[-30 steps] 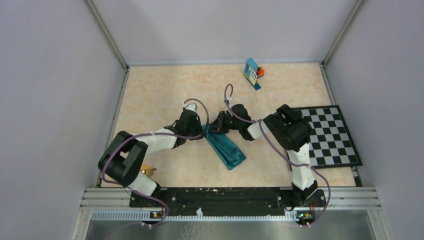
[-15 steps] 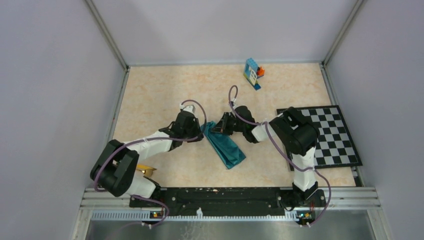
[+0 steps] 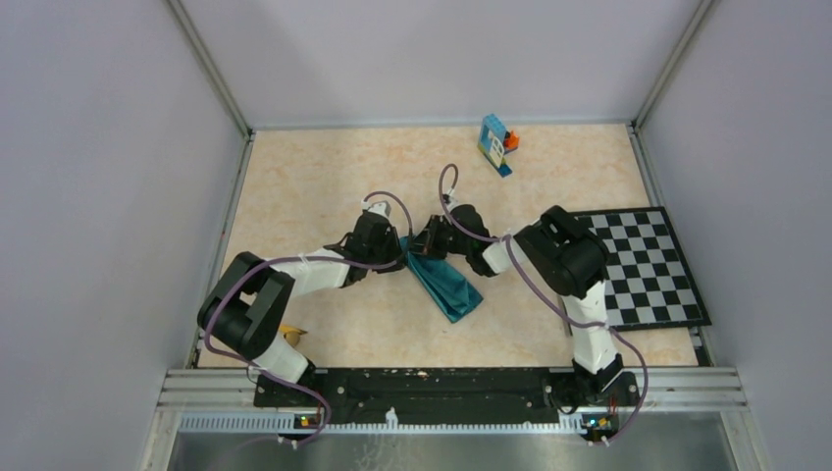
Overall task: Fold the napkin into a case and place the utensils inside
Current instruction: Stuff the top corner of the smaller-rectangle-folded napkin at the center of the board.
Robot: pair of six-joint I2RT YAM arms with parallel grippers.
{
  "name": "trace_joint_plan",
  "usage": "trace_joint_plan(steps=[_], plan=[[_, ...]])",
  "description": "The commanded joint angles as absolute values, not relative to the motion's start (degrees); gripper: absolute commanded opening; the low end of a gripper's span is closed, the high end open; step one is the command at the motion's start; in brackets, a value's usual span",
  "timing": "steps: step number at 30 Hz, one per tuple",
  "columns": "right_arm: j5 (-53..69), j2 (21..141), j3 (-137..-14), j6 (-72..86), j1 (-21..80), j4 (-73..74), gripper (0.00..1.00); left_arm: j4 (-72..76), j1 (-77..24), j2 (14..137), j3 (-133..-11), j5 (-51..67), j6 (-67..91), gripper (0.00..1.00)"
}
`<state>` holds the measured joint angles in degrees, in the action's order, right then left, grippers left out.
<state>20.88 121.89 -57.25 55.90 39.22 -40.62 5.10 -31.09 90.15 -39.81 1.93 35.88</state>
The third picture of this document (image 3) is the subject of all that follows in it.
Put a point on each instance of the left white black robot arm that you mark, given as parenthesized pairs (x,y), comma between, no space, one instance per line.
(247,305)

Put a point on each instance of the gold spoon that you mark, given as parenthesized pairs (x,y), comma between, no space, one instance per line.
(292,335)

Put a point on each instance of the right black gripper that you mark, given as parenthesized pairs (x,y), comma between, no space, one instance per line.
(426,241)

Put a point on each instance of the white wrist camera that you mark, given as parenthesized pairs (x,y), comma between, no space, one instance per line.
(449,201)
(380,208)

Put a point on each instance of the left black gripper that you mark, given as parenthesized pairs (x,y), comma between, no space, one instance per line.
(392,238)

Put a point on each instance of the colourful toy block house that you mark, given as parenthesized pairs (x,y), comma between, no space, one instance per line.
(495,142)

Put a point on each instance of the teal cloth napkin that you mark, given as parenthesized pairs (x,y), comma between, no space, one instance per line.
(453,294)

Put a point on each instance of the black white checkerboard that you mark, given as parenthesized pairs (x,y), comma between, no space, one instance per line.
(650,285)

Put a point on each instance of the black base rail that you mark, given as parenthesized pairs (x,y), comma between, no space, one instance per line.
(471,399)

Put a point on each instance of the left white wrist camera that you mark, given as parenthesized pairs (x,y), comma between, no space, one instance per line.
(380,208)

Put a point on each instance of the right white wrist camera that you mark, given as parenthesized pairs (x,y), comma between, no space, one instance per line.
(449,201)

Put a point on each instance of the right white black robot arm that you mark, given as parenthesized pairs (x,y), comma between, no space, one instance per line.
(570,259)

